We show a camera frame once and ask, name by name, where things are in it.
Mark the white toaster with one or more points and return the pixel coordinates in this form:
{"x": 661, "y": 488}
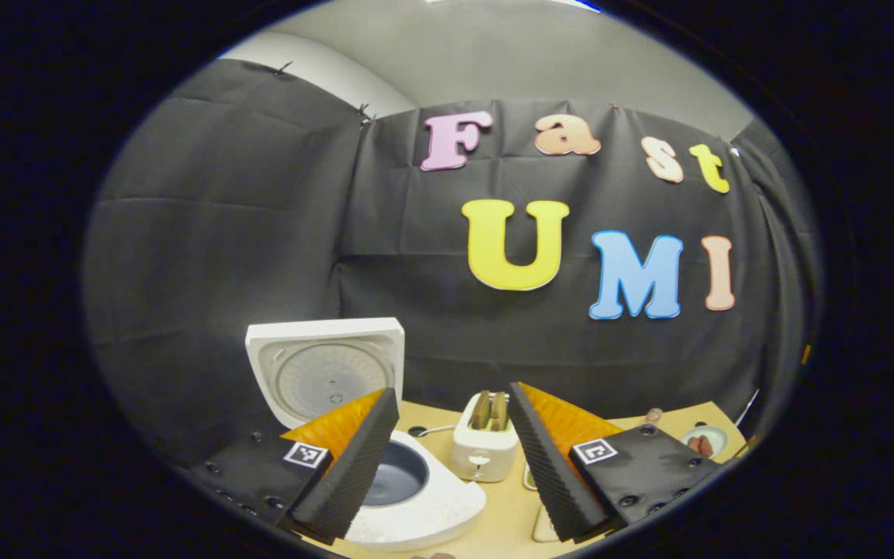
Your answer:
{"x": 484, "y": 454}

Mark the white rice cooker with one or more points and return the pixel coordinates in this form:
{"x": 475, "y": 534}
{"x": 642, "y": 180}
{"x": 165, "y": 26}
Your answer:
{"x": 323, "y": 373}

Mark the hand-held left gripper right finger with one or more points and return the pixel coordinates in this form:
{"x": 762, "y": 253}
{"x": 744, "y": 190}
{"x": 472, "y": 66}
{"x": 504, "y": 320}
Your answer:
{"x": 548, "y": 473}

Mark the pale green plate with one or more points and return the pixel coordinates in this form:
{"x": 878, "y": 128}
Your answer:
{"x": 715, "y": 436}

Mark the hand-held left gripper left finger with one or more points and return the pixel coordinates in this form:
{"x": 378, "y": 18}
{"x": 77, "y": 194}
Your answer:
{"x": 350, "y": 481}

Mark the clear tray of white rice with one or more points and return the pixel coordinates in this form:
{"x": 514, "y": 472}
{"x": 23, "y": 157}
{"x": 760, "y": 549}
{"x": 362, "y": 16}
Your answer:
{"x": 544, "y": 528}

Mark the brown bread slice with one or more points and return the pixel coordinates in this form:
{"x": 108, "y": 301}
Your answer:
{"x": 481, "y": 410}
{"x": 499, "y": 411}

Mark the brown meat slice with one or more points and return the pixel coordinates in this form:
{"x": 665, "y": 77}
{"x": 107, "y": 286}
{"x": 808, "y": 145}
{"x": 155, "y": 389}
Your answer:
{"x": 707, "y": 446}
{"x": 694, "y": 446}

